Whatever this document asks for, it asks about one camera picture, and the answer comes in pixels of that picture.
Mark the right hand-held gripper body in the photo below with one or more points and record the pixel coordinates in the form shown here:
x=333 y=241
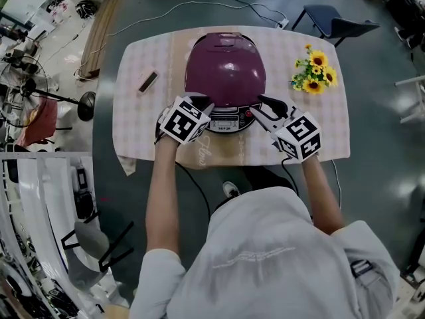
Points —
x=299 y=136

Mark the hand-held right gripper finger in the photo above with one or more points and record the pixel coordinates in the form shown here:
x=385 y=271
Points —
x=265 y=121
x=277 y=106

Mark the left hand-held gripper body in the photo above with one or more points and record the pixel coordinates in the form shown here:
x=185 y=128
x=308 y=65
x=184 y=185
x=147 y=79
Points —
x=181 y=121

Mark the purple rice cooker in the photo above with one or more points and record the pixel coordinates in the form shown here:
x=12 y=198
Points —
x=225 y=68

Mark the person's right forearm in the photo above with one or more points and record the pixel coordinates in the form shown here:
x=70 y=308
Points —
x=323 y=198

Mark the person's left forearm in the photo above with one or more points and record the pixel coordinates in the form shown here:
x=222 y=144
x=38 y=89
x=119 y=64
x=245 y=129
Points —
x=162 y=194

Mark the checkered tablecloth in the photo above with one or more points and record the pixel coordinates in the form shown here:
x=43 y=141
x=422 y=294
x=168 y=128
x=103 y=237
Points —
x=142 y=125

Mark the sunflower bouquet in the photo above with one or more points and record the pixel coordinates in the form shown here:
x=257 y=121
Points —
x=315 y=75

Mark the person's dark trousers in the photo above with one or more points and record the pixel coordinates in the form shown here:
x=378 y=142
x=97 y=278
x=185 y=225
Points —
x=269 y=178

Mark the person's shoe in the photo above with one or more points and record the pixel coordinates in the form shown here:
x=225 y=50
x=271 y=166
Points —
x=230 y=188

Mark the white power strip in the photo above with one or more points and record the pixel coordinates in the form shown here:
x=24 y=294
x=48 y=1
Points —
x=283 y=23

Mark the black standing fan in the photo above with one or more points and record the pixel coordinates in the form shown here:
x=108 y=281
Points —
x=87 y=106

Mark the blue-grey chair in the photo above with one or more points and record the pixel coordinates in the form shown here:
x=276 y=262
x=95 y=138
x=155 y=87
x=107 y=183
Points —
x=338 y=25

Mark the brown wooden board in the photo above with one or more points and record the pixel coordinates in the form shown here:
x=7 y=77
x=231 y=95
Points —
x=103 y=35

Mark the person's white shirt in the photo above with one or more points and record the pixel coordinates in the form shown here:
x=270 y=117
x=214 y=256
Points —
x=265 y=261

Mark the red cloth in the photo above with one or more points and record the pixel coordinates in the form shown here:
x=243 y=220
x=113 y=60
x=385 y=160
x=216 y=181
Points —
x=38 y=121

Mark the grey chair with black legs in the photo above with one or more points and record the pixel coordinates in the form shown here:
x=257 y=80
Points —
x=89 y=241

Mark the black case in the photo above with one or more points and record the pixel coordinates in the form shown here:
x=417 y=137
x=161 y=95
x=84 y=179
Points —
x=408 y=12

